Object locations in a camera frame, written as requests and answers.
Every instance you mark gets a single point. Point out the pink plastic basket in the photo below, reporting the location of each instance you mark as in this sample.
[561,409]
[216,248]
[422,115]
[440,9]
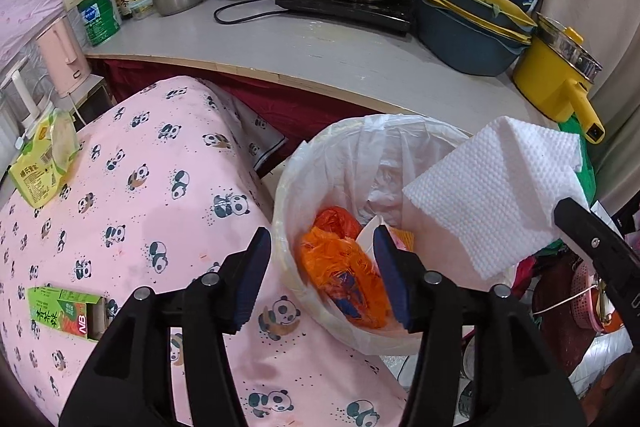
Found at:
[587,297]

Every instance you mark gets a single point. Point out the green tin can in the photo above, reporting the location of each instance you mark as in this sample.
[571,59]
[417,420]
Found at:
[100,19]

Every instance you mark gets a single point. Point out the orange plastic bag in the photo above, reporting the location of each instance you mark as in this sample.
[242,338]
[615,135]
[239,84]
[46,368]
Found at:
[345,277]
[335,219]

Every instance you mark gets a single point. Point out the pink electric kettle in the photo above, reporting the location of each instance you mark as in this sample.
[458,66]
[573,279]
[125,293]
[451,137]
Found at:
[62,57]

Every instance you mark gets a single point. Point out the black induction cooktop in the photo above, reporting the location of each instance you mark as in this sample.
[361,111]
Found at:
[350,12]

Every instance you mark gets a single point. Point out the yellow electric pot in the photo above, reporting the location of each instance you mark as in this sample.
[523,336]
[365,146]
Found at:
[545,77]

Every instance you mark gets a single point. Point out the cream round bin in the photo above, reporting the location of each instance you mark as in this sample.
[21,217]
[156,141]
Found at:
[285,227]

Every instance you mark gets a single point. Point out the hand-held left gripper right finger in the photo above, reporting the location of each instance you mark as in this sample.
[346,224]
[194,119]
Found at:
[395,282]

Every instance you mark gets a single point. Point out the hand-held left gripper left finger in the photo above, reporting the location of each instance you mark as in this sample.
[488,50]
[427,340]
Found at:
[250,282]

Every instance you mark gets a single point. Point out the green red carton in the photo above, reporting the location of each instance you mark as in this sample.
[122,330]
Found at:
[65,314]

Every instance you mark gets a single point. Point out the green plastic bag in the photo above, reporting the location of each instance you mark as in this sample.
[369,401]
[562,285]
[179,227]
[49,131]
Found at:
[582,177]

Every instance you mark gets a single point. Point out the dark red counter curtain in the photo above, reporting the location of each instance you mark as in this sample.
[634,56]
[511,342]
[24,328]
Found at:
[250,102]

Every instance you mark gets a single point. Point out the clear plastic container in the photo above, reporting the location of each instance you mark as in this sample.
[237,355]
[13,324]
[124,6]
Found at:
[143,8]

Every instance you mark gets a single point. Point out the white paper towel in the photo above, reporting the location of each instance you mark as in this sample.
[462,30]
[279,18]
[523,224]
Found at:
[490,197]

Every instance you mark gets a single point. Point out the white blender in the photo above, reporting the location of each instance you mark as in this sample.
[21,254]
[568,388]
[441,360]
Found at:
[25,97]

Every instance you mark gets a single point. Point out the green tissue pack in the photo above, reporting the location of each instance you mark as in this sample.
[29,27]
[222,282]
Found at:
[45,157]

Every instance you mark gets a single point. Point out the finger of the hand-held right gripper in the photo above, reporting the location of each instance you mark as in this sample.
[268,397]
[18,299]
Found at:
[597,252]

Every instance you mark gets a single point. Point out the white plastic bin liner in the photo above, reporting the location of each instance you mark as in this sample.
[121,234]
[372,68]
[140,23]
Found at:
[370,142]

